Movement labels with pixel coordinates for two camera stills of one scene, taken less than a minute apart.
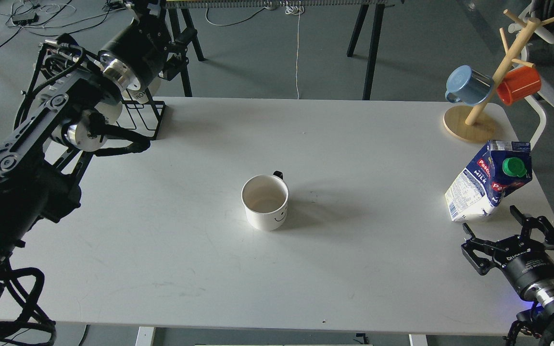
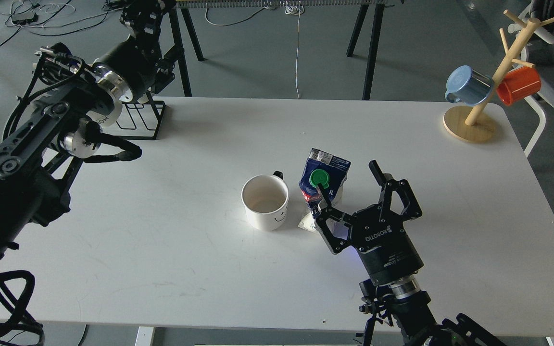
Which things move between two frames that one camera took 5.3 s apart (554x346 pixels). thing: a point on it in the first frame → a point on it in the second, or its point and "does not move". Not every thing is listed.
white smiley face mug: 265,197 does not move
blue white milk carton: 501,166 → 321,169
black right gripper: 535,274 → 381,241
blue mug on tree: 467,86 does not move
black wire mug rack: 144,116 does not move
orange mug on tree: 519,84 does not move
